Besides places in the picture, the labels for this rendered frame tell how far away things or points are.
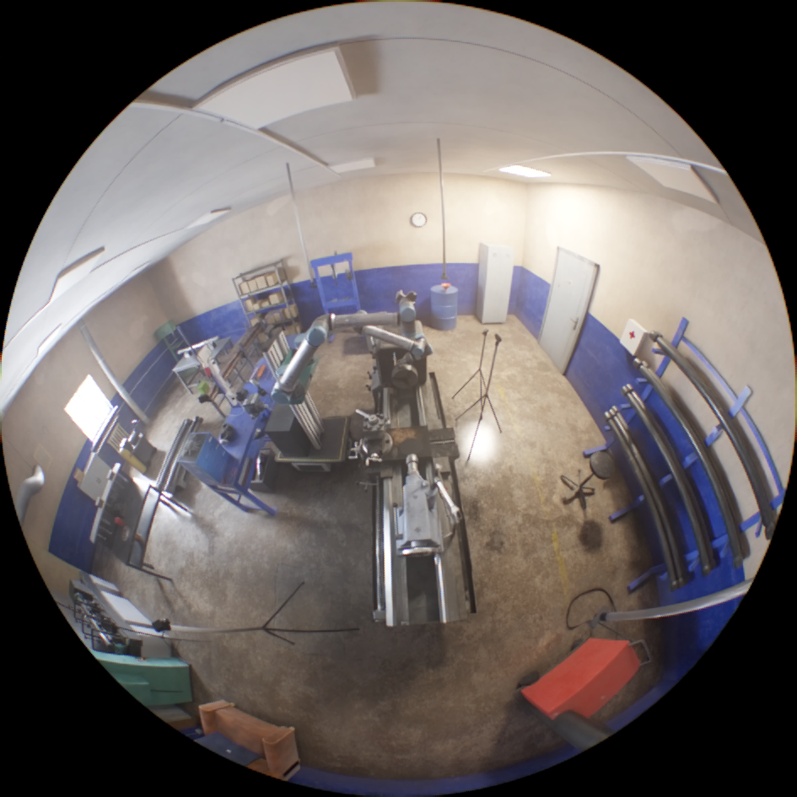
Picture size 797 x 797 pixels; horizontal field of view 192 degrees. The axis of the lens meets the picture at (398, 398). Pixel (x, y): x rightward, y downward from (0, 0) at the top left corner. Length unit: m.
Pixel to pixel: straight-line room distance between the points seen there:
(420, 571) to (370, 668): 1.38
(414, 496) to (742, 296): 3.43
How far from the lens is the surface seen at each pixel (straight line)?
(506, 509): 2.87
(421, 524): 1.48
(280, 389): 1.82
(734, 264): 3.15
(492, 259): 5.23
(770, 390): 3.01
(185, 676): 4.34
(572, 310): 4.53
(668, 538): 3.30
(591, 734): 2.20
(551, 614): 2.98
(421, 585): 1.87
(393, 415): 2.33
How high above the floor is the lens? 2.60
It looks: 45 degrees down
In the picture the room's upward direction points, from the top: 7 degrees counter-clockwise
